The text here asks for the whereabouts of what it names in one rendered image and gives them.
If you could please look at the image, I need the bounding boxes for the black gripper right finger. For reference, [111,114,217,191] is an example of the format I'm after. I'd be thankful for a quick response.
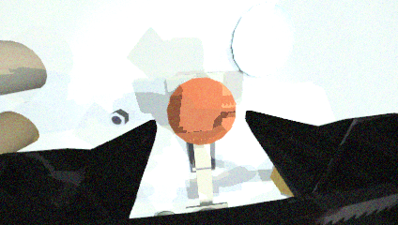
[245,110,398,196]

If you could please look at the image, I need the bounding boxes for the grey hex nut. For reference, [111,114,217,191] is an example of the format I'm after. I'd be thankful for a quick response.
[109,109,129,128]

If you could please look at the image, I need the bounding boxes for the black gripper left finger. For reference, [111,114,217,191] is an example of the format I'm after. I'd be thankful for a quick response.
[0,119,158,220]

